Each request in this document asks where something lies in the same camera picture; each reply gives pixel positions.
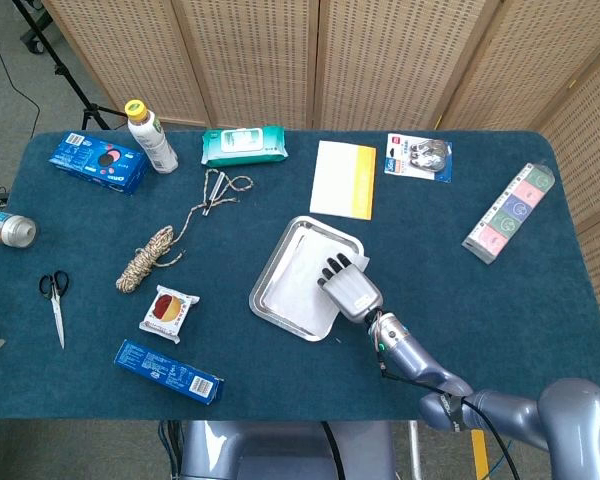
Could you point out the green wet wipes pack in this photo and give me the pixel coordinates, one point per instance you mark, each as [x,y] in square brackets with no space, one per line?
[242,147]

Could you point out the white drink bottle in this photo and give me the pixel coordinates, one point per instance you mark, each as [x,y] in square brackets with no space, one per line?
[152,137]

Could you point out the metal table leg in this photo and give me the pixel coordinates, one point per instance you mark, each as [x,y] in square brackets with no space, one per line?
[415,450]

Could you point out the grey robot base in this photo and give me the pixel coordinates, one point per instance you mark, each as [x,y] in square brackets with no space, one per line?
[260,450]

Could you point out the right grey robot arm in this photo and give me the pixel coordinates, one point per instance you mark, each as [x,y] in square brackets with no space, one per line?
[415,360]

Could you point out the long box with coloured squares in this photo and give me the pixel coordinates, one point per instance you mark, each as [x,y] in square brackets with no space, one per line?
[510,212]

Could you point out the hooks blister pack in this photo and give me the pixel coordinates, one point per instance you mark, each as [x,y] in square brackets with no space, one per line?
[417,157]

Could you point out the blue long box with barcode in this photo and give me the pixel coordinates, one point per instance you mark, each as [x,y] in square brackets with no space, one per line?
[167,372]

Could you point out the jar with silver lid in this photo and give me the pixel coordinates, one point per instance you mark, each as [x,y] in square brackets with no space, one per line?
[10,229]

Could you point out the white snack cake packet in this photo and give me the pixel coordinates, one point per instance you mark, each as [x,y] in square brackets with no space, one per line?
[169,312]

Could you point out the blue cookie box with pictures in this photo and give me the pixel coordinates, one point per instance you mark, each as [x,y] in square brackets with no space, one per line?
[97,162]

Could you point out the silver metal tray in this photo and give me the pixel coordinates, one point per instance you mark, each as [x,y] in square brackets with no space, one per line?
[286,239]

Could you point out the black tripod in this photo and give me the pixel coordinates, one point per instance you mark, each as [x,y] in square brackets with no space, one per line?
[70,80]

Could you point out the teal table cloth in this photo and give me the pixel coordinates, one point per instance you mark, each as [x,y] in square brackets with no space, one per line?
[105,380]

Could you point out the white and yellow notebook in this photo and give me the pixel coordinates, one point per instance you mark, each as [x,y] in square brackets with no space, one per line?
[337,180]

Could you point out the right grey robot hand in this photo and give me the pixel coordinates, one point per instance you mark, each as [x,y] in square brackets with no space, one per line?
[352,292]

